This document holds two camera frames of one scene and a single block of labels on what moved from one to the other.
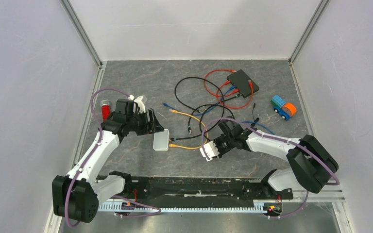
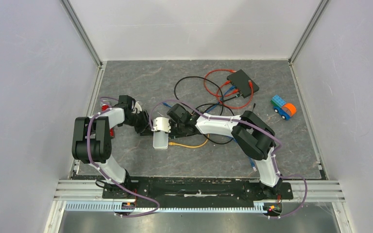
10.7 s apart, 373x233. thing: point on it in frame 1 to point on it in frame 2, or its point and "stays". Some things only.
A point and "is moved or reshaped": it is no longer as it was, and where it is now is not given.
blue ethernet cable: x=260 y=124 is moved or reshaped
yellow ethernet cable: x=172 y=145 stays
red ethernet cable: x=217 y=70 stays
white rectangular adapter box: x=161 y=141 stays
